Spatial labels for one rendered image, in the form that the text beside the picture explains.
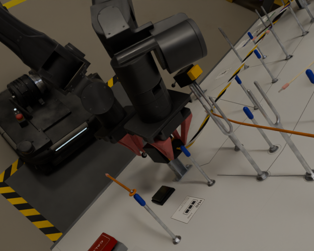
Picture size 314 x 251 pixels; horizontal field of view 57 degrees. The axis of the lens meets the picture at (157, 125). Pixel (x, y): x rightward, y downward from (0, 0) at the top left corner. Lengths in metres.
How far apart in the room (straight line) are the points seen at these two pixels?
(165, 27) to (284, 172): 0.26
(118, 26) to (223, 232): 0.31
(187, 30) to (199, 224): 0.27
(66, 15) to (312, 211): 2.86
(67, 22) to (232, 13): 1.54
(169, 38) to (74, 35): 2.40
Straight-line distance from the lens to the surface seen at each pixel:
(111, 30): 0.42
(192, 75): 0.87
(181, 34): 0.40
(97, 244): 0.55
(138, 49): 0.40
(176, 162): 0.59
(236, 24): 2.90
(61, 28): 2.89
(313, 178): 0.40
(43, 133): 1.74
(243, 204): 0.43
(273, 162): 0.46
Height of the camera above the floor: 1.63
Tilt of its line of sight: 55 degrees down
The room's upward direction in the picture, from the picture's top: straight up
